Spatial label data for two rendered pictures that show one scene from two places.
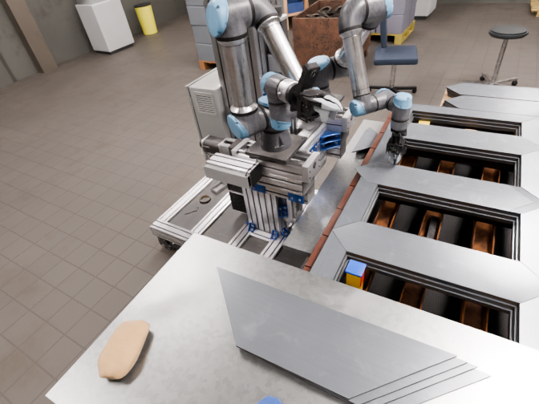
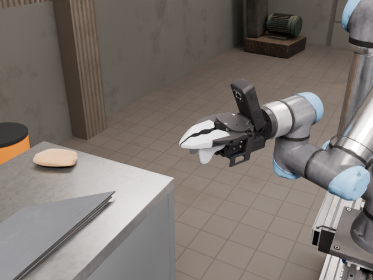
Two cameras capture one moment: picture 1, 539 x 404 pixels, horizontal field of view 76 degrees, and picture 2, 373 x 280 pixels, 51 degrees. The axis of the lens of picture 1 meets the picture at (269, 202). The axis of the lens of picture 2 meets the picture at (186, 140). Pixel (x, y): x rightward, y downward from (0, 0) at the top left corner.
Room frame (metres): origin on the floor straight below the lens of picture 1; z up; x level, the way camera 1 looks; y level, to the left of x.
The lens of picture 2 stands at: (0.82, -0.85, 1.78)
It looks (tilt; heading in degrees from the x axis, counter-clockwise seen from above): 27 degrees down; 84
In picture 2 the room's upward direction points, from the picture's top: straight up
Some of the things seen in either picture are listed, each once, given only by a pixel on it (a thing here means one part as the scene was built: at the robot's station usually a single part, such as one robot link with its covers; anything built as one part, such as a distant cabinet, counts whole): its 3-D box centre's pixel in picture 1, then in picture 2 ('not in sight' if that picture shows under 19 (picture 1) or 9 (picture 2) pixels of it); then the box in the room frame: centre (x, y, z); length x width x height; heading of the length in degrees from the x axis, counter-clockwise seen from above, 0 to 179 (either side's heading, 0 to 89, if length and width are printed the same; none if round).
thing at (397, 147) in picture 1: (396, 139); not in sight; (1.36, -0.63, 1.02); 0.09 x 0.08 x 0.12; 146
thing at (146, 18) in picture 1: (146, 18); not in sight; (9.04, 2.18, 0.30); 0.39 x 0.38 x 0.60; 54
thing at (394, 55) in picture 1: (394, 50); not in sight; (3.96, -1.64, 0.53); 0.62 x 0.59 x 1.06; 50
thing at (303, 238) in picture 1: (347, 175); not in sight; (1.61, -0.48, 0.67); 1.30 x 0.20 x 0.03; 146
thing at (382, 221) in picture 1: (391, 202); not in sight; (1.28, -0.61, 0.70); 1.66 x 0.08 x 0.05; 146
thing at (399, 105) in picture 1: (401, 107); not in sight; (1.37, -0.63, 1.17); 0.09 x 0.08 x 0.11; 15
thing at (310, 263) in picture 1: (358, 180); not in sight; (1.38, -0.46, 0.80); 1.62 x 0.04 x 0.06; 146
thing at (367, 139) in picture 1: (370, 140); not in sight; (1.89, -0.70, 0.70); 0.39 x 0.12 x 0.04; 146
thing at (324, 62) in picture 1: (319, 70); not in sight; (1.85, -0.37, 1.20); 0.13 x 0.12 x 0.14; 105
